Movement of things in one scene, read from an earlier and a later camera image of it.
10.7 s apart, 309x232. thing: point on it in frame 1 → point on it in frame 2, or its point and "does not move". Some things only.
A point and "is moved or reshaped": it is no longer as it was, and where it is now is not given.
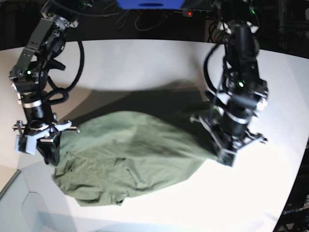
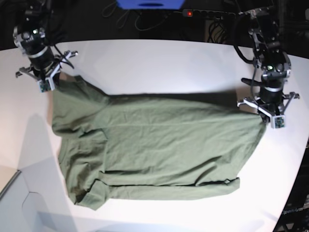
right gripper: (231, 134) → (272, 112)
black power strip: (203, 13) does not move
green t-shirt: (118, 155) is moved or reshaped
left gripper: (38, 133) → (45, 67)
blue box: (150, 4) does not move
